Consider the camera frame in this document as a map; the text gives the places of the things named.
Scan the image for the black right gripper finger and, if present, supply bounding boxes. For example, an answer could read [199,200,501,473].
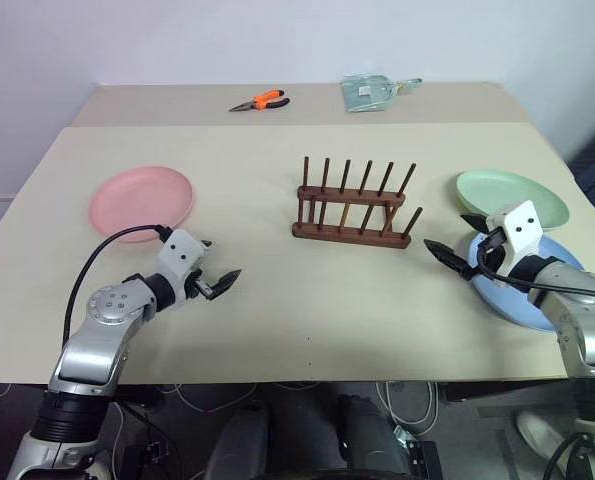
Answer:
[459,212,489,233]
[422,238,474,280]

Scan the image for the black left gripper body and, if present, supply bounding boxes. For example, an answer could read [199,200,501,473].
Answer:
[184,267,217,301]

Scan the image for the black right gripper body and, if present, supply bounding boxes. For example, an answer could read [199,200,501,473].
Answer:
[468,226,509,282]

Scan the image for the wooden dish rack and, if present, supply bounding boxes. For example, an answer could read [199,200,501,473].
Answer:
[291,156,425,252]

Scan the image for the green plastic plate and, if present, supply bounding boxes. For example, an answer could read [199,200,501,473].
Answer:
[455,169,571,232]

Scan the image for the blue plastic plate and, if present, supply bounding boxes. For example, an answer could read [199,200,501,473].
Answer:
[466,233,586,334]

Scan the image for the pink plastic plate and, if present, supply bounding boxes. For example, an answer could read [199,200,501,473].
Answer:
[88,166,197,245]

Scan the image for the dark rounded shape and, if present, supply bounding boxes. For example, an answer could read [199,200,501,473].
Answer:
[335,393,411,480]
[205,399,272,480]

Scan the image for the clear bag with green cloth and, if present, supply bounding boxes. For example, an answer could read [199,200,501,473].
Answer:
[339,73,399,114]

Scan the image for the white shoe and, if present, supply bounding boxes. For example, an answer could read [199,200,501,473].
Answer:
[515,410,569,467]

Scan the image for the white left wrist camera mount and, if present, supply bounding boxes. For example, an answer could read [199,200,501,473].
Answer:
[155,228,206,305]

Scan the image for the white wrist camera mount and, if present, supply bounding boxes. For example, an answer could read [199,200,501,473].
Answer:
[483,200,549,290]
[155,228,206,305]

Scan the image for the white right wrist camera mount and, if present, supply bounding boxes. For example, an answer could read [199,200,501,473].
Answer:
[483,200,549,290]

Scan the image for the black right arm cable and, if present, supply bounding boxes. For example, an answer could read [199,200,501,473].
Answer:
[475,243,595,302]

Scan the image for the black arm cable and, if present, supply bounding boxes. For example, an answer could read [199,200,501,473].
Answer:
[475,243,595,302]
[62,224,174,347]

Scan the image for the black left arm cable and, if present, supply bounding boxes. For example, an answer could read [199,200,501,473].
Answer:
[62,224,174,347]

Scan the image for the white floor cable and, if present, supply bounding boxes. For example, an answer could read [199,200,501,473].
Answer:
[375,381,439,437]
[175,383,259,417]

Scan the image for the orange handled pliers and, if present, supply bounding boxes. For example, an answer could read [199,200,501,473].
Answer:
[227,88,292,114]

